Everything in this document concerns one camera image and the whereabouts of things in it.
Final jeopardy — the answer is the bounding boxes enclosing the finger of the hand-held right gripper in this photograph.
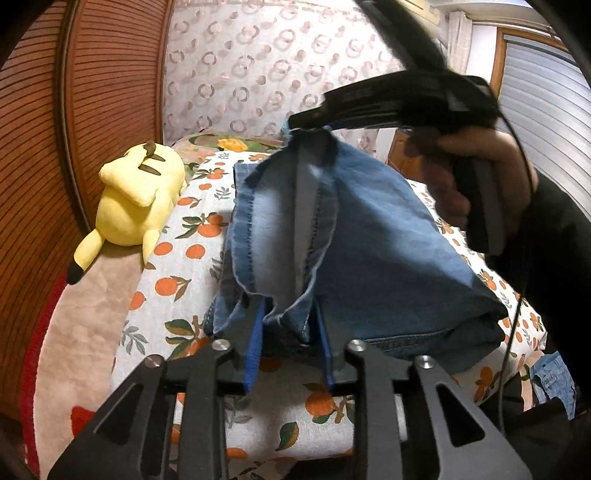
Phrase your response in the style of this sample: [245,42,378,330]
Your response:
[288,104,334,131]

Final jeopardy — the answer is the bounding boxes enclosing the thin black cable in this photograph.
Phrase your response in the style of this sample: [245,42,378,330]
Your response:
[494,104,541,430]

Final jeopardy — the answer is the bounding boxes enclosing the floral plush blanket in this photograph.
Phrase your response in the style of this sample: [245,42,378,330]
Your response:
[21,131,287,467]

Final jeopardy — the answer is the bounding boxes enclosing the orange fruit print sheet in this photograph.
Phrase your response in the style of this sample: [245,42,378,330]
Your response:
[111,150,548,480]

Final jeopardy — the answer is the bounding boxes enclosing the blue denim garment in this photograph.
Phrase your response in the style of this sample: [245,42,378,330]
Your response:
[529,353,578,418]

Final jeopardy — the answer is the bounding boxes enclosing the person's right hand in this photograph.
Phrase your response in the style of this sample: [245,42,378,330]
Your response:
[406,127,539,232]

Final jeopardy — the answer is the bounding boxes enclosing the wooden cabinet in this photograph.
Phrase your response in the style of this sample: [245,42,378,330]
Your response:
[383,129,428,181]

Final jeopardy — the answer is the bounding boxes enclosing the blue denim pants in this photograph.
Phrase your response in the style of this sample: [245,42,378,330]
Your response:
[203,124,509,374]

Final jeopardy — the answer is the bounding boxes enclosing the brown slatted wardrobe door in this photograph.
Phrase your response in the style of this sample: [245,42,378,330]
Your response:
[0,0,176,416]

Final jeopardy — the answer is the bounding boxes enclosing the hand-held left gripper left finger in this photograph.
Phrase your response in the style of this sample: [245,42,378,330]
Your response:
[46,300,266,480]

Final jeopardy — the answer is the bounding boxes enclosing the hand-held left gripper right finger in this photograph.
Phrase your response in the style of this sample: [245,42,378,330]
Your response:
[316,307,534,480]

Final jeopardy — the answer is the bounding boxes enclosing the yellow plush toy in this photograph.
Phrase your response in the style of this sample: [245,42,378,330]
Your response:
[68,142,188,286]

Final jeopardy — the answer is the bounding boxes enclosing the circle pattern curtain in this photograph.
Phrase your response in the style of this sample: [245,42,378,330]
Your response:
[161,0,416,148]

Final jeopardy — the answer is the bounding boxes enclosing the person's right forearm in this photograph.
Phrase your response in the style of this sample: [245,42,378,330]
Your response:
[485,171,591,416]

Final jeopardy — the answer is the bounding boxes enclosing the white side curtain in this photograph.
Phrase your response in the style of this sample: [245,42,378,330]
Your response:
[445,11,472,75]

